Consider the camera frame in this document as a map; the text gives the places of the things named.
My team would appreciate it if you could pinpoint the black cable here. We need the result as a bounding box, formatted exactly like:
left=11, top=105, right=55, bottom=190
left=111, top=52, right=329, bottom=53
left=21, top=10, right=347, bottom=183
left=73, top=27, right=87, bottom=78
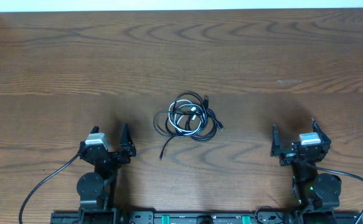
left=153, top=91, right=225, bottom=161

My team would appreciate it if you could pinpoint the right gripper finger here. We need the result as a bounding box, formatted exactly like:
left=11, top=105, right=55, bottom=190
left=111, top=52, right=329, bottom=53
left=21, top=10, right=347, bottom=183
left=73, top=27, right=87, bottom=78
left=270, top=124, right=281, bottom=157
left=311, top=118, right=331, bottom=144

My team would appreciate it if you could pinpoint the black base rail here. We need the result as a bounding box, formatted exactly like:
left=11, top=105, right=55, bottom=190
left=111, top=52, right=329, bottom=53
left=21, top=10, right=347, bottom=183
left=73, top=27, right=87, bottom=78
left=50, top=210, right=359, bottom=224

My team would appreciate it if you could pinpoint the white cable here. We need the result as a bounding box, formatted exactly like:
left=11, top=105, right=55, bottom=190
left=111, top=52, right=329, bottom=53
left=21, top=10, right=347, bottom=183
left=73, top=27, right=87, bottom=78
left=167, top=99, right=207, bottom=136

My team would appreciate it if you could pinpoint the right camera cable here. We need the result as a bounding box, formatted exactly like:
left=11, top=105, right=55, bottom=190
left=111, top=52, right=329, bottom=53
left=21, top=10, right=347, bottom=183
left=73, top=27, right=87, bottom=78
left=305, top=161, right=363, bottom=224

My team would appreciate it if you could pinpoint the left camera cable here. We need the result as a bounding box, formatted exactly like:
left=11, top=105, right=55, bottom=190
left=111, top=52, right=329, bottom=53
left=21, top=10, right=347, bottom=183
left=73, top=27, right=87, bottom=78
left=18, top=154, right=80, bottom=224

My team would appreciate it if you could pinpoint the camera cable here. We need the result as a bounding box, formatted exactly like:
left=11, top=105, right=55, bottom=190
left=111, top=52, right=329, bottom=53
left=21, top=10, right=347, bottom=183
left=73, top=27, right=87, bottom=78
left=305, top=161, right=363, bottom=224
left=18, top=154, right=80, bottom=224

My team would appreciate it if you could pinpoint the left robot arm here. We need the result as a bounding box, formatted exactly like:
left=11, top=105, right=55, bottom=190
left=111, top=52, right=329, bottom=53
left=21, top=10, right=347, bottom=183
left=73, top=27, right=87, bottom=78
left=77, top=124, right=136, bottom=223

